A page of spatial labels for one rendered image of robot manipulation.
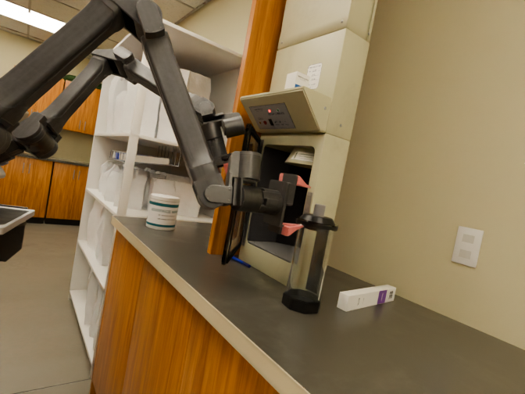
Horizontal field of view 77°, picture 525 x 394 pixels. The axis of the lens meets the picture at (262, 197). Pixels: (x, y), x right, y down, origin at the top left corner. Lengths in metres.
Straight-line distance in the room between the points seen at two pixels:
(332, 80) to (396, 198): 0.52
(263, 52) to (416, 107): 0.59
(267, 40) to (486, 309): 1.13
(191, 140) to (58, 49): 0.29
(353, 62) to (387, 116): 0.40
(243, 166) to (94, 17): 0.41
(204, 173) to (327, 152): 0.44
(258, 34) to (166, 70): 0.65
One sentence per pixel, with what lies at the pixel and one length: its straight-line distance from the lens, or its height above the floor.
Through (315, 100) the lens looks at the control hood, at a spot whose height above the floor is 1.48.
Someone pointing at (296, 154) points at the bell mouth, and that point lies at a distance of 1.09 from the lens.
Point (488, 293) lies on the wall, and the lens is 1.19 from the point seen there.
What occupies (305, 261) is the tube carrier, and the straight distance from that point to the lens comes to 0.83.
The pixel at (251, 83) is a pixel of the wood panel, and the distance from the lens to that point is 1.28.
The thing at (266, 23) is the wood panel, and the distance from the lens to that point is 1.36.
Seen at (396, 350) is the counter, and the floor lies 0.94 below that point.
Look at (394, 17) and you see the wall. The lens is 1.59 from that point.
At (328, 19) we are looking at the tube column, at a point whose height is 1.75.
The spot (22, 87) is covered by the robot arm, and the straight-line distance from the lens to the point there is 0.77.
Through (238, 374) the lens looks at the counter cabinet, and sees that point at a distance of 0.79.
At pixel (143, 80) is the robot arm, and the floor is 1.49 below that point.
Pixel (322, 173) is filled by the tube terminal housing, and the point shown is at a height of 1.29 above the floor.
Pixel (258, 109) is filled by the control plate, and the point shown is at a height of 1.47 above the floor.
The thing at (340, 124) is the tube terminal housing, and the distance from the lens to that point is 1.02.
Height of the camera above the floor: 1.25
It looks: 3 degrees down
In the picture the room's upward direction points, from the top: 11 degrees clockwise
